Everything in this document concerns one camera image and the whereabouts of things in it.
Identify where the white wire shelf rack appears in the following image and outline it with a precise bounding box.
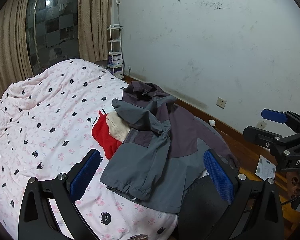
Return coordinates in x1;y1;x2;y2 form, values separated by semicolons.
107;24;124;78

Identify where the stack of small boxes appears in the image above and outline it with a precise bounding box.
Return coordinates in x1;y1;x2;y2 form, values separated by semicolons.
108;54;123;67

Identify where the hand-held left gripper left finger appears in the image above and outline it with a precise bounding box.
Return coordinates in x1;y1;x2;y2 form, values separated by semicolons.
18;149;102;240

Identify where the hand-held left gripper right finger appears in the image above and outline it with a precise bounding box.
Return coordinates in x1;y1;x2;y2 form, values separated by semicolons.
203;149;285;240

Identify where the dark window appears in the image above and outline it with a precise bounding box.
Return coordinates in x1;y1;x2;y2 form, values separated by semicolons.
25;0;82;72

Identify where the grey and purple hooded jacket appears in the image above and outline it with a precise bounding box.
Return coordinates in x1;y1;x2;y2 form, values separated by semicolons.
100;81;240;214

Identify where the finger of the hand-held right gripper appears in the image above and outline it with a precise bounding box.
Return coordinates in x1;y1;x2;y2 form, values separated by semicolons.
261;108;300;137
243;126;294;155

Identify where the white bathroom scale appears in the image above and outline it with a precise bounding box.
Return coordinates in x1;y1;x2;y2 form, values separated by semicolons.
255;155;277;180

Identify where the beige garment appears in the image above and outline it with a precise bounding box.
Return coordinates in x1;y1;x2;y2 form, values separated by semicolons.
107;111;132;143

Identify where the beige curtain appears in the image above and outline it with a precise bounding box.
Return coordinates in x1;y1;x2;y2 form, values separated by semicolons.
78;0;113;62
0;0;38;98

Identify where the red garment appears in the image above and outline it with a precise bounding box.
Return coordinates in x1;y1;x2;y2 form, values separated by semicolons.
91;107;123;160

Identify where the pink cat-print blanket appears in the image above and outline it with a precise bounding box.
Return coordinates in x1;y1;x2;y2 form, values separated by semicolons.
0;58;180;240

